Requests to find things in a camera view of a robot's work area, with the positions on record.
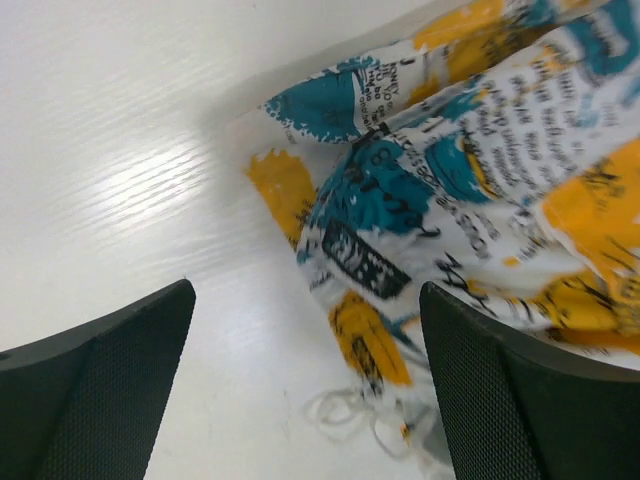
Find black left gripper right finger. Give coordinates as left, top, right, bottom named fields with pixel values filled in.
left=420, top=283, right=639, bottom=479

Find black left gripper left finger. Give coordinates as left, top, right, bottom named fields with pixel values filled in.
left=1, top=279, right=196, bottom=479

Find patterned white yellow teal shorts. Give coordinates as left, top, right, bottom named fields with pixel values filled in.
left=242, top=1, right=639, bottom=479

